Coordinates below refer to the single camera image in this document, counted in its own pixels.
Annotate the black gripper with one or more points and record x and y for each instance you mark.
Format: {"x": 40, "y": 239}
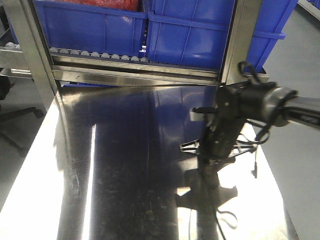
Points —
{"x": 223, "y": 124}

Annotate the brake pad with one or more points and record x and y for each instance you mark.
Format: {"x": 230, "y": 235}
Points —
{"x": 209, "y": 177}

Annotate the right blue plastic bin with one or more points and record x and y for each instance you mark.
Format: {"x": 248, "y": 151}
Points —
{"x": 194, "y": 32}

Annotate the blue plastic bin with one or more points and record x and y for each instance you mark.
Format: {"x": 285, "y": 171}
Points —
{"x": 91, "y": 28}
{"x": 194, "y": 32}

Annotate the left blue plastic bin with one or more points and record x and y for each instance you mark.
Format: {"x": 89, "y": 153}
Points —
{"x": 91, "y": 28}

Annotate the black office chair base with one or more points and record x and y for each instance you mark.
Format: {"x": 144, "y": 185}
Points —
{"x": 17, "y": 131}

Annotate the stainless steel rack frame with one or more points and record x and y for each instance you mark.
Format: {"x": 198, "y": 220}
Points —
{"x": 34, "y": 59}

